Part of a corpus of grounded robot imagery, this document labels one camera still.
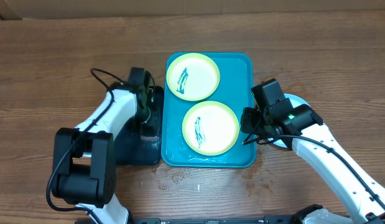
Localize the light blue plate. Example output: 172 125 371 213
274 93 309 148

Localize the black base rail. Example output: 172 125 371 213
129 213 304 224

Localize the round sponge scrubber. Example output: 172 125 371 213
141 133 160 141

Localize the black plastic tray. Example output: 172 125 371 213
114 86 164 166

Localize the teal plastic tray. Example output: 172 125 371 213
161 52 256 168

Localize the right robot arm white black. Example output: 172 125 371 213
241 105 385 223

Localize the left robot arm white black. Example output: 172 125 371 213
46 83 164 223

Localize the yellow plate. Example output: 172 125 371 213
166 53 220 101
182 101 239 156

